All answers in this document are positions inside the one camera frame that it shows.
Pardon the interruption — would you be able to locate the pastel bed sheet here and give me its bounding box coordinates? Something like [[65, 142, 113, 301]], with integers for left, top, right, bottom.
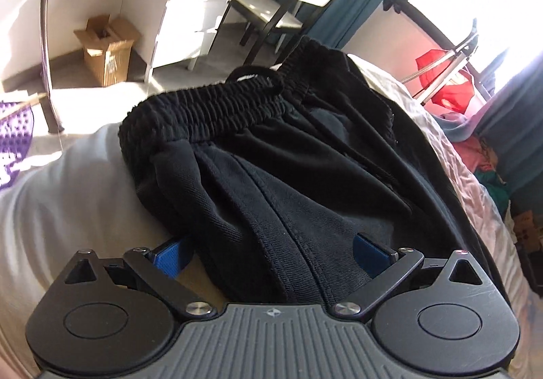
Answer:
[[1, 59, 542, 378]]

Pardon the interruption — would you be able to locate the white chair with dark frame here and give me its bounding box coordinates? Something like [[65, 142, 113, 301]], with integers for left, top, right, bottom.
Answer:
[[226, 0, 332, 65]]

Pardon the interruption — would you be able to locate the purple patterned mat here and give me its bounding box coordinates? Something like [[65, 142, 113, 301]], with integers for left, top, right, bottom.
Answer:
[[0, 101, 34, 190]]

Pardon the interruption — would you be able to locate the cardboard box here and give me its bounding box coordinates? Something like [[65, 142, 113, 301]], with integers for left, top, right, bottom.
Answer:
[[74, 15, 141, 87]]

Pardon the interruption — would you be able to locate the teal right curtain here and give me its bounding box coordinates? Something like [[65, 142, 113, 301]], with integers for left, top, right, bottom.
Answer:
[[476, 58, 543, 215]]

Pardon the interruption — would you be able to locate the pile of colourful clothes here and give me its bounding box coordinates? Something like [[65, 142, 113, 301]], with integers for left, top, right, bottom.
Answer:
[[433, 112, 510, 219]]

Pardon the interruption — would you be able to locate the red bag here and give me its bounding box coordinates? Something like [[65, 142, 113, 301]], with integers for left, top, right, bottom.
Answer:
[[415, 49, 475, 114]]

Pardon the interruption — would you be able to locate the brown paper bag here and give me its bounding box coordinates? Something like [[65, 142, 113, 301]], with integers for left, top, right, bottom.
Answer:
[[513, 211, 539, 252]]

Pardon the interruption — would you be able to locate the dark window frame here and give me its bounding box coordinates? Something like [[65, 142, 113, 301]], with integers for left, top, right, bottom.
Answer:
[[383, 0, 543, 100]]

